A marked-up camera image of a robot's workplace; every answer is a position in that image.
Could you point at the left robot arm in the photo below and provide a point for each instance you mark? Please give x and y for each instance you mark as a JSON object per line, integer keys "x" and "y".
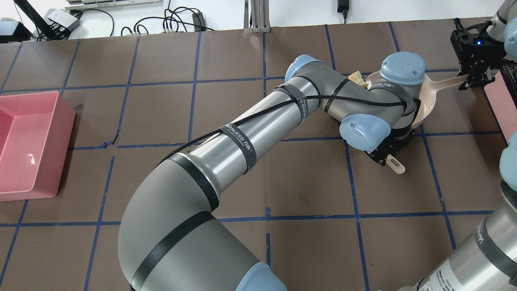
{"x": 169, "y": 239}

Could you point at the pale food chunk far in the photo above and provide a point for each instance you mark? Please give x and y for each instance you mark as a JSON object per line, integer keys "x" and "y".
{"x": 356, "y": 77}

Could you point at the white hand brush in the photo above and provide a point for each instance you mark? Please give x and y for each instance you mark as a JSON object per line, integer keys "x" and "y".
{"x": 395, "y": 165}

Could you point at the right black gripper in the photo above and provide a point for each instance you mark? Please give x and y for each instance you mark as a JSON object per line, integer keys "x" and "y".
{"x": 480, "y": 67}

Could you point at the white plastic dustpan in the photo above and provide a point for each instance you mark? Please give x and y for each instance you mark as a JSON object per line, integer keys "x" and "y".
{"x": 416, "y": 108}

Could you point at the aluminium frame post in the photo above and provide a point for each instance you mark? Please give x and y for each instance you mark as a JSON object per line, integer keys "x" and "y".
{"x": 256, "y": 15}

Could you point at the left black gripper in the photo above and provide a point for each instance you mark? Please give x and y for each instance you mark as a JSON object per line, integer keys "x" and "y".
{"x": 401, "y": 140}

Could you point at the pink bin with black bag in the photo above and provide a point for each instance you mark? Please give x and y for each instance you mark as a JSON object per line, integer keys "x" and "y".
{"x": 502, "y": 105}

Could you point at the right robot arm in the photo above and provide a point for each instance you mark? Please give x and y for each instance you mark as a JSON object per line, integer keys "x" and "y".
{"x": 486, "y": 260}

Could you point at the black power adapter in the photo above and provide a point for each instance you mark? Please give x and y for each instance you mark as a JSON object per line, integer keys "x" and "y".
{"x": 198, "y": 22}

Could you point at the open pink plastic bin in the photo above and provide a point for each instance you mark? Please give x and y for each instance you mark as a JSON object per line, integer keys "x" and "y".
{"x": 35, "y": 134}

